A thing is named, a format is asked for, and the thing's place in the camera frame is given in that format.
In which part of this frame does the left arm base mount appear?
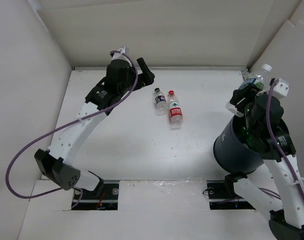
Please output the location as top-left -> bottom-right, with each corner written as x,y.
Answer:
71,180 -> 120,211

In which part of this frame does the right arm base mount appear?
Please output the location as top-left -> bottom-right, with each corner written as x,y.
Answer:
203,180 -> 255,210

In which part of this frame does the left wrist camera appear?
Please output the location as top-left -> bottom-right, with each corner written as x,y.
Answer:
110,46 -> 128,61

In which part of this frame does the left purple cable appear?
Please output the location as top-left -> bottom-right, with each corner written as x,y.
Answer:
5,50 -> 139,208

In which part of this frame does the clear bottle blue white label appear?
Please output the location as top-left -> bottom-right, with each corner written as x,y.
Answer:
226,63 -> 272,118

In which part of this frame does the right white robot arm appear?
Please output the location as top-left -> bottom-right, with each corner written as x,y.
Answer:
213,80 -> 304,240

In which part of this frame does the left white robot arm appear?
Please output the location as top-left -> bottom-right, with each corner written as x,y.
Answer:
35,57 -> 155,198

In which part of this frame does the dark blue round bin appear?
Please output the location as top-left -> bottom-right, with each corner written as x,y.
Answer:
213,116 -> 296,175

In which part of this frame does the clear bottle red cap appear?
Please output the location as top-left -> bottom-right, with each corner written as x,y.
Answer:
168,90 -> 183,129

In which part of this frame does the green plastic bottle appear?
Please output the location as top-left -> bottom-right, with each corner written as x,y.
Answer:
244,125 -> 259,151

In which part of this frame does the clear bottle black cap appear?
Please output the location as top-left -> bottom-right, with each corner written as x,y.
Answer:
154,88 -> 167,115

